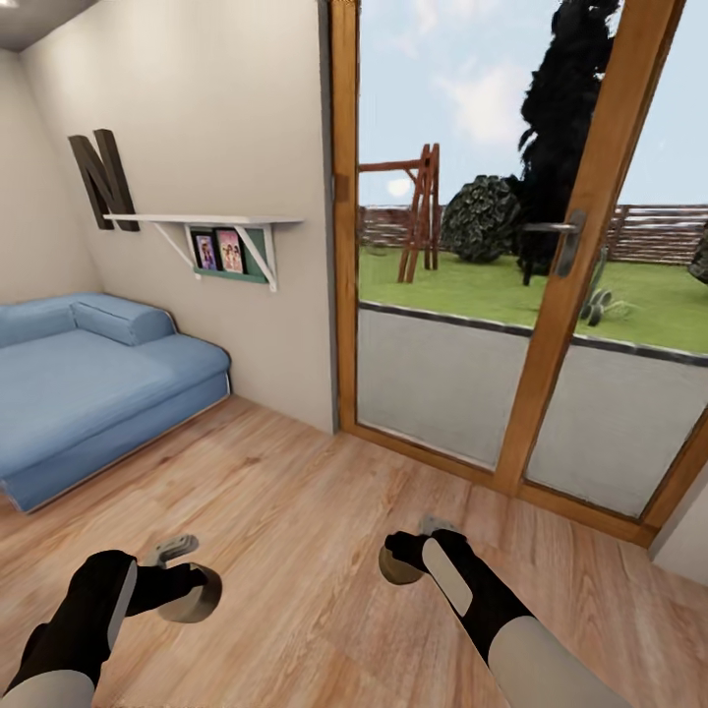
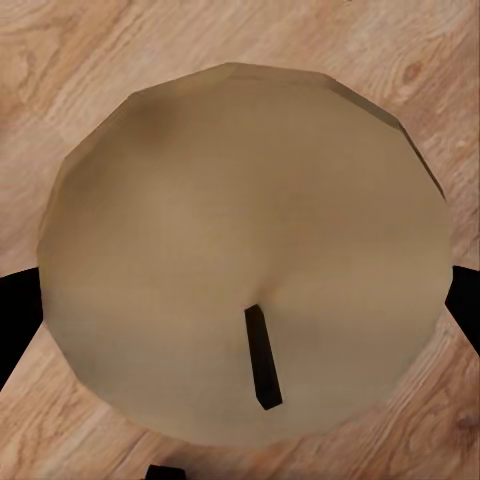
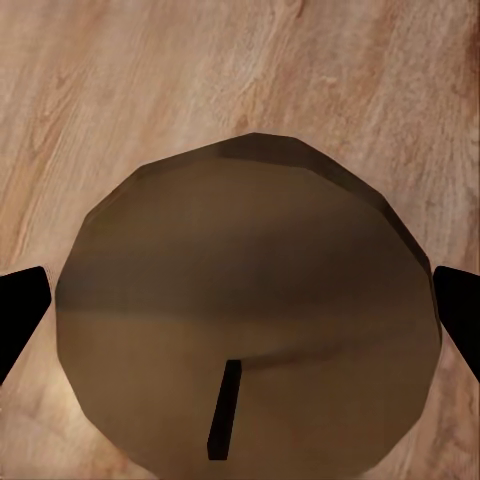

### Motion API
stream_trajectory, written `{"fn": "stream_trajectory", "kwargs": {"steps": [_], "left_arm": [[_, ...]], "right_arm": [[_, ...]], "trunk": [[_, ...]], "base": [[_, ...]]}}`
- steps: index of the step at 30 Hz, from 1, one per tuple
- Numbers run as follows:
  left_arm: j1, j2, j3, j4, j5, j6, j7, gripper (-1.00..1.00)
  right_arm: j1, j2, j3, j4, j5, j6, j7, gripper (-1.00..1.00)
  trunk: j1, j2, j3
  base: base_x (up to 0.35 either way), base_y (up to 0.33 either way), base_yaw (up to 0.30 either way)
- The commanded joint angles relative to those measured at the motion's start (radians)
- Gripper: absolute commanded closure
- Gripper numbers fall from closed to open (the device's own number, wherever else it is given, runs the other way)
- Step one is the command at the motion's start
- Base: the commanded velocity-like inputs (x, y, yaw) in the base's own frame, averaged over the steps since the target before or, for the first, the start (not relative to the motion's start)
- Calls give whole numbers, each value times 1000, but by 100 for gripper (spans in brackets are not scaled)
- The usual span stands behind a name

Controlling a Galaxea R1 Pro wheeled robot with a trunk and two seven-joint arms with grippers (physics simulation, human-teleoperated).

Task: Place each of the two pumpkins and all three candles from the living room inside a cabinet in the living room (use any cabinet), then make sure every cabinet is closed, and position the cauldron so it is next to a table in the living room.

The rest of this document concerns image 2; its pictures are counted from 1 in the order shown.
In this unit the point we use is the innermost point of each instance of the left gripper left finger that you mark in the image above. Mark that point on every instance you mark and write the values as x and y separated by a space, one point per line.
20 317

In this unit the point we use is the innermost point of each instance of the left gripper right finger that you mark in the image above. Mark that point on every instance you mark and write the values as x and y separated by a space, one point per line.
463 301

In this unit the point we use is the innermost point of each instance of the pillar candle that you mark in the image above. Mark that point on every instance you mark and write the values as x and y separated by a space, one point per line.
244 255

